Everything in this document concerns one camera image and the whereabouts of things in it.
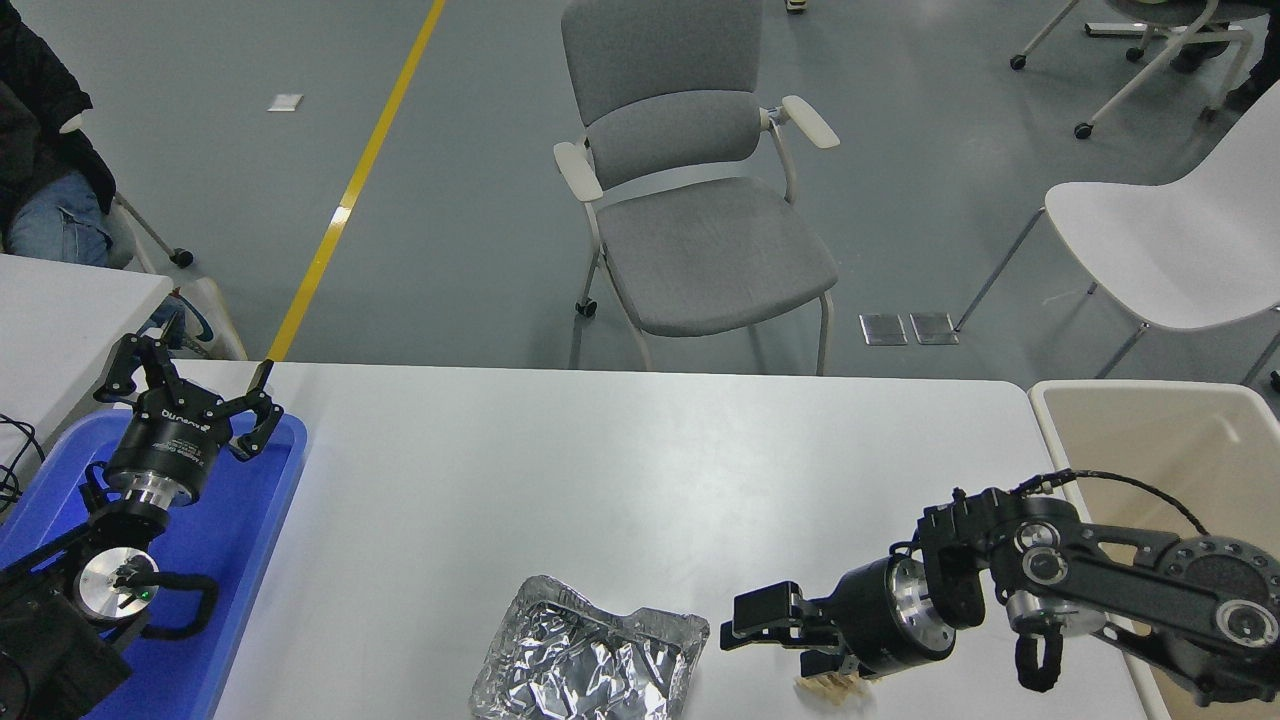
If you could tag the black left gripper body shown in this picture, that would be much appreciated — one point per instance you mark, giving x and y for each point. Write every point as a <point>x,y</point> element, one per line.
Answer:
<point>170,445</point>

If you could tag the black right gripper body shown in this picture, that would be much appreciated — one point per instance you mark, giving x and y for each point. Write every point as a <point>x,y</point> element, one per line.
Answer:
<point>870,620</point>

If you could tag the foil tray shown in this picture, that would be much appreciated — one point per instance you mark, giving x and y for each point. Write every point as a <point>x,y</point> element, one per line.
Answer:
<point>580,660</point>

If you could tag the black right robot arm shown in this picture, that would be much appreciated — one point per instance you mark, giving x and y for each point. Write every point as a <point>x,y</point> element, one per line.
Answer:
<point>1120,580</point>

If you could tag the crumpled tan paper ball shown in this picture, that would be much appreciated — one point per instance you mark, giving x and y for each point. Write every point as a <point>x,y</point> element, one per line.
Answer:
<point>820,690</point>

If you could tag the white side table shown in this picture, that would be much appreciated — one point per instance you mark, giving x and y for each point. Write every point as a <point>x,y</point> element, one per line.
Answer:
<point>60,330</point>

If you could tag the blue plastic tray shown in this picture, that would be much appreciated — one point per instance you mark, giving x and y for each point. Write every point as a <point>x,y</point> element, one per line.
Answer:
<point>230,540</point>

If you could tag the grey wheeled chair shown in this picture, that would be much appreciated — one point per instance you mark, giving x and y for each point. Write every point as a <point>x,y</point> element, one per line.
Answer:
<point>118,245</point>

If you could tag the yellow floor tape line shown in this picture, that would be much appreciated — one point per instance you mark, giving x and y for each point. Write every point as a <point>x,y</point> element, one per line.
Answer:
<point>350,195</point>

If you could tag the person in black jacket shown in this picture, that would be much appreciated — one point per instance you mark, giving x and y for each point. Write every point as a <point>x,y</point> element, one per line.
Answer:
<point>40,120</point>

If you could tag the silver floor outlet plate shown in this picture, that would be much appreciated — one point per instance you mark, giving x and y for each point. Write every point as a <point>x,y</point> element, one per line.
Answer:
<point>934,328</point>
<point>884,329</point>

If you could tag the large pale plastic bin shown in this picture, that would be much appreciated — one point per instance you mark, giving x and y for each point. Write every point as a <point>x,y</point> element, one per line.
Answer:
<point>1150,430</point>

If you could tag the grey padded armchair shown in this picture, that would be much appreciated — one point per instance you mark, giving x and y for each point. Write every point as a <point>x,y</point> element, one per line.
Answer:
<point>700,250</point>

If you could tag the white shell chair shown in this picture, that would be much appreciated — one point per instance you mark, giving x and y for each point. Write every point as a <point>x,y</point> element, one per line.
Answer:
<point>1180,240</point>

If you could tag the white-framed rolling chair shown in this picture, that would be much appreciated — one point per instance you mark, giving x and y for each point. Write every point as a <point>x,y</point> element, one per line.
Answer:
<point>1115,29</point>

